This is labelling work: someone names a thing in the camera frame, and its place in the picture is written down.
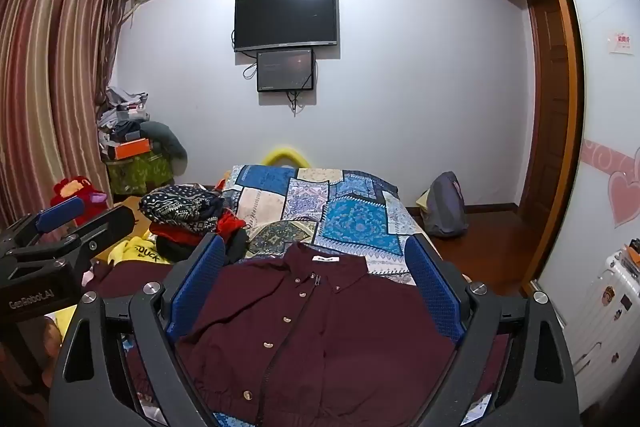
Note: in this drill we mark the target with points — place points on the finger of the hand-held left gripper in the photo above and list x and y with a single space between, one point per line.
60 213
110 222

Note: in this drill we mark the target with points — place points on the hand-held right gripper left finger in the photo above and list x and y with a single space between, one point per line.
200 277

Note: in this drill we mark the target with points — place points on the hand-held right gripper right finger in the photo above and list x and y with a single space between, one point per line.
435 287

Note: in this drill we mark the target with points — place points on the maroon button shirt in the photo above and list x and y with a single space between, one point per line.
350 332

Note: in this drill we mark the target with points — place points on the cardboard box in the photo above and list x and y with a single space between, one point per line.
127 204

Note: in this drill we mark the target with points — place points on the red plush toy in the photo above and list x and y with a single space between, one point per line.
80 197

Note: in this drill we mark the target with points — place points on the yellow printed shirt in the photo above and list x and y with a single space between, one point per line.
135 249

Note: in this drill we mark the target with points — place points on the red garment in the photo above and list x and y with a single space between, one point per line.
185 236

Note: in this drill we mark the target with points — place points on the green cloth covered box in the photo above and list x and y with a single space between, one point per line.
140 174

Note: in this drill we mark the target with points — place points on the navy patterned garment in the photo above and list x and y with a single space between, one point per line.
175 204

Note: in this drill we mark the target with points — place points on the orange box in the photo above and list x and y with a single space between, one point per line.
131 148

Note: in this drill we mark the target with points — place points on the grey backpack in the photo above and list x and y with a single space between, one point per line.
445 207

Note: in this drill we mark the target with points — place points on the blue patchwork bed blanket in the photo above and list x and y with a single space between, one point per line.
360 217

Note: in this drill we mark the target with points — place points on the pile of mixed clutter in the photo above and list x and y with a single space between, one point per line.
122 112

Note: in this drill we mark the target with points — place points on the striped red curtain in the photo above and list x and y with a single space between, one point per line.
55 82

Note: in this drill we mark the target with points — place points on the yellow foam tube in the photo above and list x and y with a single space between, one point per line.
285 154

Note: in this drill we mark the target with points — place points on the pink heart sticker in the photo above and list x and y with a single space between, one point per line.
625 197

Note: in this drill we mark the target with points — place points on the pink swirl border sticker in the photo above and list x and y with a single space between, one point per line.
600 154

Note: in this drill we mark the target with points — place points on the brown wooden door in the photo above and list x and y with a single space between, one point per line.
550 107

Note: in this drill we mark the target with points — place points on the white sliding wardrobe door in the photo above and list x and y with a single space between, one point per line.
600 107

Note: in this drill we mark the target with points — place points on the white paper notice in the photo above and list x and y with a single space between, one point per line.
621 42

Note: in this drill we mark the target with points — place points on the small black wall monitor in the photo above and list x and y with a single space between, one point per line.
285 71

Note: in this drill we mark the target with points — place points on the black wall television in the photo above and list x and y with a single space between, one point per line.
286 19

